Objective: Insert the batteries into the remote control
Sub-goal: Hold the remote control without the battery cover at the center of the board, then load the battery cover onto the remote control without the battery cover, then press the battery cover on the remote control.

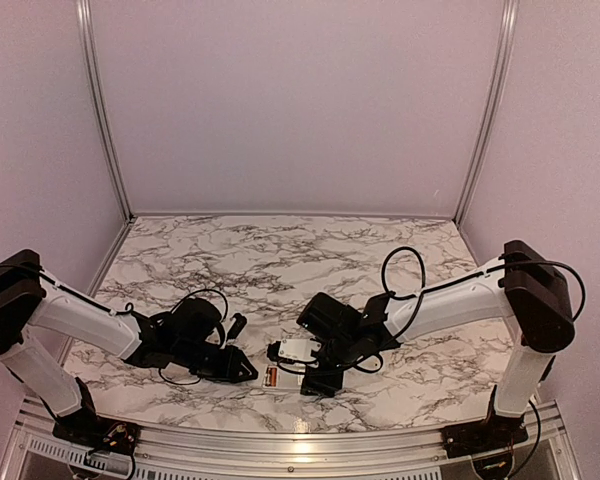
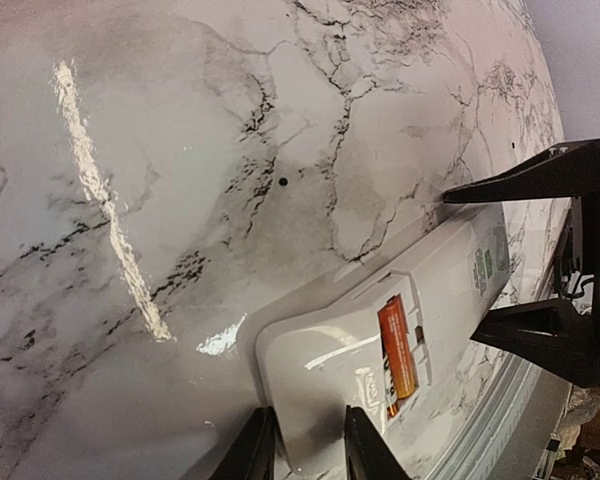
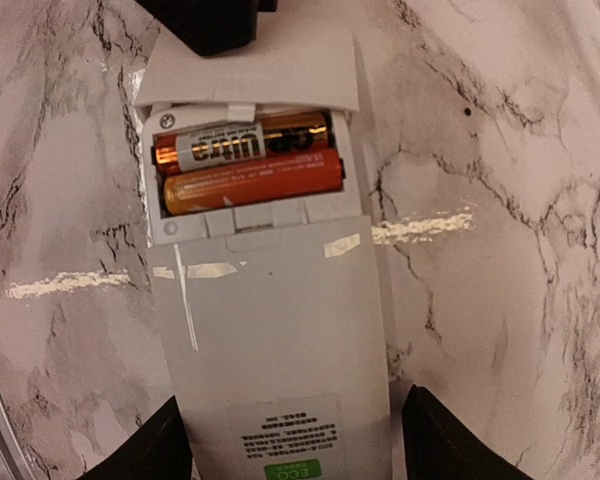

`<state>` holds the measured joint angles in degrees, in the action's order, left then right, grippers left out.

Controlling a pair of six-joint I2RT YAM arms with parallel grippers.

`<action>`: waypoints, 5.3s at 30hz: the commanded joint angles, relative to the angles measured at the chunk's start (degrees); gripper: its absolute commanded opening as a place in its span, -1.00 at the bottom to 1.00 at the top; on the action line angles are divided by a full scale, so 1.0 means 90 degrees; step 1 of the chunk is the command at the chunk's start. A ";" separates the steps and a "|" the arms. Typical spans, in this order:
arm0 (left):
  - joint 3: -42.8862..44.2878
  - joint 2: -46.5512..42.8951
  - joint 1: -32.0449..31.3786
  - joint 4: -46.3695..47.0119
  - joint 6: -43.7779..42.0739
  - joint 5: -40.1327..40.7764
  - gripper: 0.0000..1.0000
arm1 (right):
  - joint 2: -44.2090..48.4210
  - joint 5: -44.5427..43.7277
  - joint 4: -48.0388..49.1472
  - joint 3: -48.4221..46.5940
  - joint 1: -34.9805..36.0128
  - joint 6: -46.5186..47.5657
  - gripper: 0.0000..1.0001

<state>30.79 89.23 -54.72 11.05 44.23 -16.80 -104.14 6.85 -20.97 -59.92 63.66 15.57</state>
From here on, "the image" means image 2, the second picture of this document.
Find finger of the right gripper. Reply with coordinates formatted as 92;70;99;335
471;298;600;388
442;139;600;204

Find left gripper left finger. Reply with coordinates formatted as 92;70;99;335
214;407;275;480

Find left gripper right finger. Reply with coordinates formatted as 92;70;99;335
344;405;410;480

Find orange AA battery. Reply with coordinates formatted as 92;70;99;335
377;295;418;419

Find white remote control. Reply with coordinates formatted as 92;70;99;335
256;204;510;477

